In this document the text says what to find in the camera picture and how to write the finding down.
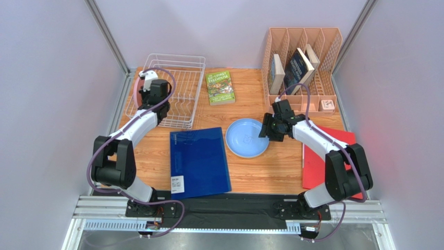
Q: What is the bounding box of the blue plate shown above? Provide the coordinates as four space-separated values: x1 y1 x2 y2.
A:
225 118 269 158

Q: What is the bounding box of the red folder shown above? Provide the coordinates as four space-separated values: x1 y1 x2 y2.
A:
293 121 355 207

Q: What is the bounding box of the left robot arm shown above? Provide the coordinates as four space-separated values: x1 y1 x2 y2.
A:
87 79 172 205

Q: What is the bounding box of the white wire dish rack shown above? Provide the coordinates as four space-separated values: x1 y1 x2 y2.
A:
142 53 206 130

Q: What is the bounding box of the white book in organizer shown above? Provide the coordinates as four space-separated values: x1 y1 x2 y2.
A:
305 44 320 70

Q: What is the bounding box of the pink plate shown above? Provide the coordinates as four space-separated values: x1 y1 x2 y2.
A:
132 77 144 107

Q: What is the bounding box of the aluminium mounting rail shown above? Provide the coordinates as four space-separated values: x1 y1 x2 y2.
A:
73 194 387 234

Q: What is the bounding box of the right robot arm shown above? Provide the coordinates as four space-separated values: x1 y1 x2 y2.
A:
259 99 373 209

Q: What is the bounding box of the green treehouse book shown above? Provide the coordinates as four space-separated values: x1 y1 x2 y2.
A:
206 70 236 106

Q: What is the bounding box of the small white box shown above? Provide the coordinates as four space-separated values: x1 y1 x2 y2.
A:
319 99 335 112

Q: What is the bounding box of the peach file organizer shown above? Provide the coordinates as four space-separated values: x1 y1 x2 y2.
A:
262 28 342 117

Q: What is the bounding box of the blue folder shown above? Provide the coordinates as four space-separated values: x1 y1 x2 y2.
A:
169 127 232 200

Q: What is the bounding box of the grey book in organizer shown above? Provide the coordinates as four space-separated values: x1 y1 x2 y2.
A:
268 54 285 95

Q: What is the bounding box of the dark blue book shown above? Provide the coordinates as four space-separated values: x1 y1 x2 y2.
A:
283 47 315 95

